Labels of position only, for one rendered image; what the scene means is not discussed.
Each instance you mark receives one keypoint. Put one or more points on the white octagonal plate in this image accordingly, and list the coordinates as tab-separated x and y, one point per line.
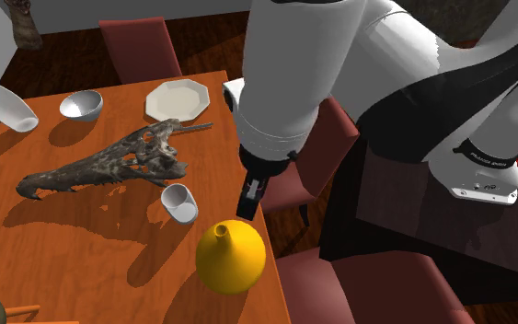
177	101

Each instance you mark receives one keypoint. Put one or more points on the brown rough trunk figure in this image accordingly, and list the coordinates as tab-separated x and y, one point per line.
25	24

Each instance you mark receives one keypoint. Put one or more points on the dark grey animal skull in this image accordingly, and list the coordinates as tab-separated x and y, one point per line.
106	164

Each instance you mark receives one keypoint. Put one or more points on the yellow round vase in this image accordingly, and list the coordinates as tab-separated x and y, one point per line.
231	262

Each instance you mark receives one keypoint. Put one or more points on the dark red chair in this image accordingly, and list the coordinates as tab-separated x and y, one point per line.
139	49
326	143
375	291

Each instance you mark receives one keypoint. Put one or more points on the orange wooden table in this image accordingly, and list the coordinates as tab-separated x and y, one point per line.
83	269

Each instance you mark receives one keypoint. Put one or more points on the white bottle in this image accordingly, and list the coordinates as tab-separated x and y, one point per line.
3	105

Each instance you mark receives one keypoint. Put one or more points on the white cup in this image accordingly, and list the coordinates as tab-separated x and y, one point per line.
180	204

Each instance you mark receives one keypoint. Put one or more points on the white bowl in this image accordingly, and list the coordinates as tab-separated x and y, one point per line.
81	107

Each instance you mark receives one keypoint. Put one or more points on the dark robot stand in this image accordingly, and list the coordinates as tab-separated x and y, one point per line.
420	224

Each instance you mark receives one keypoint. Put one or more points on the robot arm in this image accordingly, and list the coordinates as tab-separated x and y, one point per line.
294	67

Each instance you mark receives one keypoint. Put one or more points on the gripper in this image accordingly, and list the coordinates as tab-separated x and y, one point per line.
265	164

